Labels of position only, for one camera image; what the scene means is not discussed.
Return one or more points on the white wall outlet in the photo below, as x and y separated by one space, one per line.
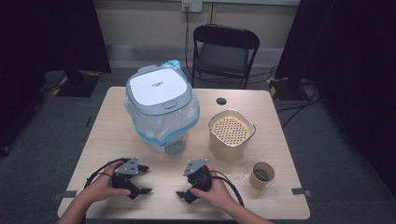
192 4

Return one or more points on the grey tape strip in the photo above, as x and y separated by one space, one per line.
65 194
301 191

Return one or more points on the spilled liquid puddle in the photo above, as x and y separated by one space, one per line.
239 174

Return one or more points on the blue translucent trash bag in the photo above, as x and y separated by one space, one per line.
162 126

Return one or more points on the brown paper cup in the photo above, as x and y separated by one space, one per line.
257 183

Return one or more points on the person's left hand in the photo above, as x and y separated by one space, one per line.
101 188

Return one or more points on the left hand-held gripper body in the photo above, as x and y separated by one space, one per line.
126 168

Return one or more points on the black folding chair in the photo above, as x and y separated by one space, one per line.
224 57

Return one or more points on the black curtain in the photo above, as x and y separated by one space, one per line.
351 62
37 37

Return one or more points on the black stand base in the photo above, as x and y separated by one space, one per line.
79 85

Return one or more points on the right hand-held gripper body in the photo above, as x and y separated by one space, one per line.
197 177

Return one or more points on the person's right hand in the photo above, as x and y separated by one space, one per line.
218 194

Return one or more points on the black and yellow floor box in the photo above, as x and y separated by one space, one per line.
285 88

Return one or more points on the grey and white trash can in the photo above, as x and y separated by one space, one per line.
155 84

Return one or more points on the beige container with perforated strainer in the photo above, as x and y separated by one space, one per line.
227 149

